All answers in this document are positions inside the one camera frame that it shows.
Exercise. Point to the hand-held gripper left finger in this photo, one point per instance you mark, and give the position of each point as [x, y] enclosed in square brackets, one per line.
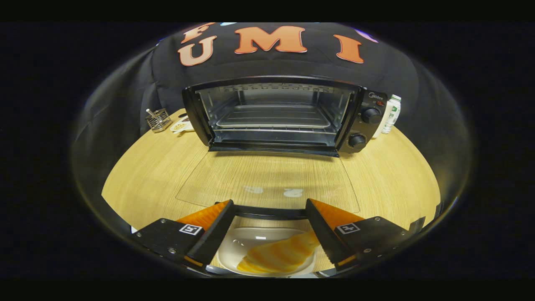
[215, 236]

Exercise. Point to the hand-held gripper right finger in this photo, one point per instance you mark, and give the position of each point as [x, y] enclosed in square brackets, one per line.
[324, 234]

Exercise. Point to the white slot toaster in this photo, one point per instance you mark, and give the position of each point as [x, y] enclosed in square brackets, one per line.
[382, 121]

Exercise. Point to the small white snack dish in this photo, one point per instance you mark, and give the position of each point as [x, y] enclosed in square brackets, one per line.
[182, 125]

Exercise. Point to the black toaster oven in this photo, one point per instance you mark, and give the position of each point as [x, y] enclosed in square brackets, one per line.
[372, 127]

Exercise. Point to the golden croissant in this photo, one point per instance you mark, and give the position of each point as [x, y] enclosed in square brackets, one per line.
[276, 255]

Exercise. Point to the white oval plate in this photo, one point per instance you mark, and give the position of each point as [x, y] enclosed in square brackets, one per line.
[234, 251]

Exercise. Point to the white plastic bottle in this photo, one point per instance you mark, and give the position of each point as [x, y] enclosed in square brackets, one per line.
[393, 117]

